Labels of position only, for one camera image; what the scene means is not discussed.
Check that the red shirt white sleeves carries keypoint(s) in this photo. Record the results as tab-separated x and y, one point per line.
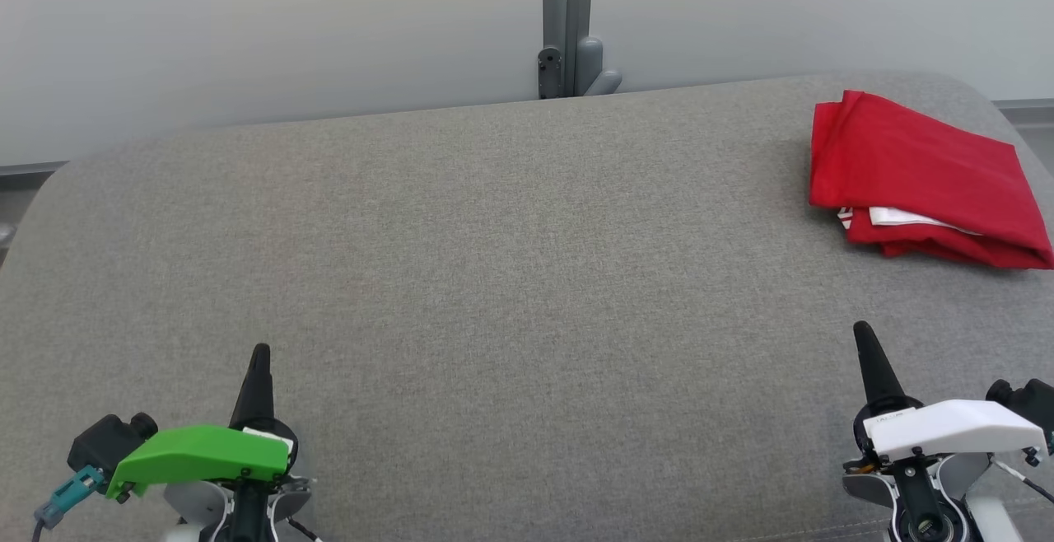
906	155

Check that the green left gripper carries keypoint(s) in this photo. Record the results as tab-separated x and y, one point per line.
198	455

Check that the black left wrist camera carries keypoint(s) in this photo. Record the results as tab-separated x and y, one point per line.
103	443

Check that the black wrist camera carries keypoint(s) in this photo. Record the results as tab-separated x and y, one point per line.
103	443
1029	402

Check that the light grey post foot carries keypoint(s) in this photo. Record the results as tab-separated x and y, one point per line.
591	60

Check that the grey baseboard strip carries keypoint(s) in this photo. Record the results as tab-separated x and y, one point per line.
1029	112
29	170

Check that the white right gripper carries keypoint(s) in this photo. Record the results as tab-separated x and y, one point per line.
955	431

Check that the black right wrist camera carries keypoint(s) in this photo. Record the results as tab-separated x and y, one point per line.
1029	402

